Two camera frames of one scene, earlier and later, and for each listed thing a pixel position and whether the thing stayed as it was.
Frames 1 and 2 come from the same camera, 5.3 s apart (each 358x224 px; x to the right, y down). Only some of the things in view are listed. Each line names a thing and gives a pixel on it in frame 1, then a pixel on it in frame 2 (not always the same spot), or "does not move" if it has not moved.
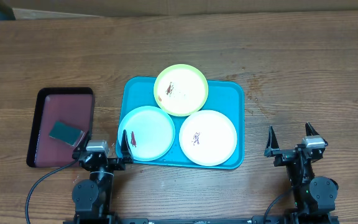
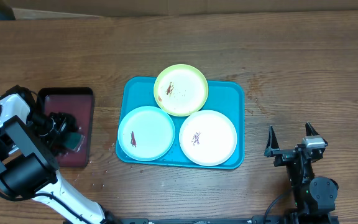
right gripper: x=285 y=155 does not move
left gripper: x=117 y=164 → x=64 y=120
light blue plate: x=150 y=132 does not move
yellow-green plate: x=181 y=90 does not move
